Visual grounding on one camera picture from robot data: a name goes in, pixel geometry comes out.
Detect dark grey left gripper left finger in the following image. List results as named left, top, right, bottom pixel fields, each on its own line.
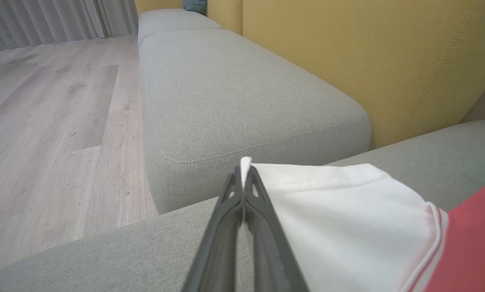
left=181, top=167, right=243, bottom=292

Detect yellow sofa end cushion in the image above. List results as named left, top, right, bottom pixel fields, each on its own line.
left=135, top=0, right=184, bottom=15

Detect grey pleated curtain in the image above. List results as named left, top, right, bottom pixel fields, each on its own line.
left=0, top=0, right=138, bottom=53

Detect narrow yellow sofa backrest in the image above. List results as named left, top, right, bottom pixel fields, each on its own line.
left=207, top=0, right=243, bottom=35

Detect large yellow sofa backrest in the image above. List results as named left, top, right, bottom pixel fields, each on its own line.
left=242, top=0, right=485, bottom=148

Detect short grey seat cushion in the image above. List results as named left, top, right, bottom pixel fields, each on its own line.
left=138, top=8, right=222, bottom=45

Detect long grey seat cushion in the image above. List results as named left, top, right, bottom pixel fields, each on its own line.
left=139, top=28, right=372, bottom=213

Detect red jersey white sleeves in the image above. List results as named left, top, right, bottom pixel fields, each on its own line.
left=240, top=156, right=485, bottom=292

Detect teal throw pillow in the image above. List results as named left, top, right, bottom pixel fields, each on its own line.
left=183, top=0, right=207, bottom=15

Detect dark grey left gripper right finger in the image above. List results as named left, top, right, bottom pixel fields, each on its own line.
left=244, top=166, right=310, bottom=292

